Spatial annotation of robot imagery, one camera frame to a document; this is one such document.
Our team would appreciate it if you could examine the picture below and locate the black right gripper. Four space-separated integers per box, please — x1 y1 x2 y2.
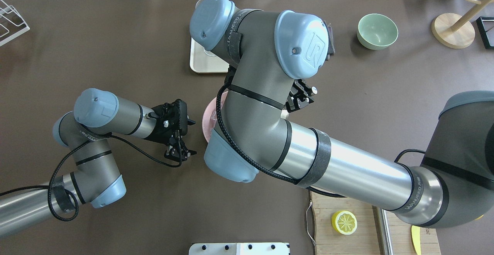
285 79 318 113

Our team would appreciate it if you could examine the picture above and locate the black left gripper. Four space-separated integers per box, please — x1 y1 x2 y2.
144 99 197 161

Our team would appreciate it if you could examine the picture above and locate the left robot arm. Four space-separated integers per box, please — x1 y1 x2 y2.
0 88 196 238

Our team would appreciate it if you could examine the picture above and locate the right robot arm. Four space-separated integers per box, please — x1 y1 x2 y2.
190 0 494 228

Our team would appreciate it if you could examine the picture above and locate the pink bowl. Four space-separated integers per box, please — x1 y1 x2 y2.
201 97 217 142

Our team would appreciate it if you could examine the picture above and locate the grey folded cloth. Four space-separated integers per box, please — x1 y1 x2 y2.
323 20 335 61

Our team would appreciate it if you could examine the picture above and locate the cream rabbit tray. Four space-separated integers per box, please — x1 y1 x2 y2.
189 39 229 74

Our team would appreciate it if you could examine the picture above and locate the mint green bowl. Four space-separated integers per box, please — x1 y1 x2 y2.
357 14 399 51

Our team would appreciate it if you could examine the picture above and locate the half lemon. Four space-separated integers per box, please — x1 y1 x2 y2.
331 210 358 235

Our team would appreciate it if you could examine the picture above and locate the bamboo cutting board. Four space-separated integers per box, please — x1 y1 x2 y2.
311 192 441 255

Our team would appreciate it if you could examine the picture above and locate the steel muddler black tip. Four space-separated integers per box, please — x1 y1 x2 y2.
372 206 394 255

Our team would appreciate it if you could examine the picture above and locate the wooden mug tree stand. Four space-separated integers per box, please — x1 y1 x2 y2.
431 0 493 49

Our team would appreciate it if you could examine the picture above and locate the yellow plastic knife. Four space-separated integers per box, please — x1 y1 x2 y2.
411 225 422 255

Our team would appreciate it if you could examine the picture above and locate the black glass holder tray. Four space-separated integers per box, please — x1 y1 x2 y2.
476 16 494 50

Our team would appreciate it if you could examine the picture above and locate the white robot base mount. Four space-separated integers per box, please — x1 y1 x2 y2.
188 241 291 255

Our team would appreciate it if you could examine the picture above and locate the white wire cup rack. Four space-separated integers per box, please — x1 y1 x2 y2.
0 0 30 46

